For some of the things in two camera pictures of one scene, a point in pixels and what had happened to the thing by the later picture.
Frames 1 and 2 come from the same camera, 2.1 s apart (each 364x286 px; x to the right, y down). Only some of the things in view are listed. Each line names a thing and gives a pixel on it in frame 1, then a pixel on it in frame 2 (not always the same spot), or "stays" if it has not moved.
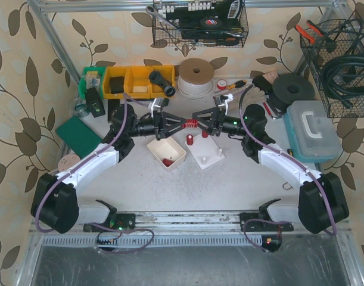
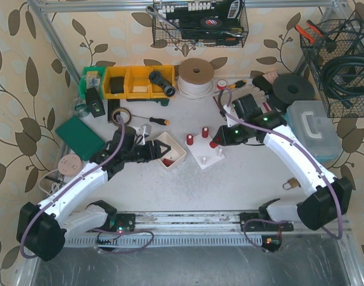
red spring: (190, 123) -> (213, 145)
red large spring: (204, 134) stays
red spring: (189, 139) stays
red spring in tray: (167, 162) stays
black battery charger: (94, 102) stays
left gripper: (158, 126) -> (152, 151)
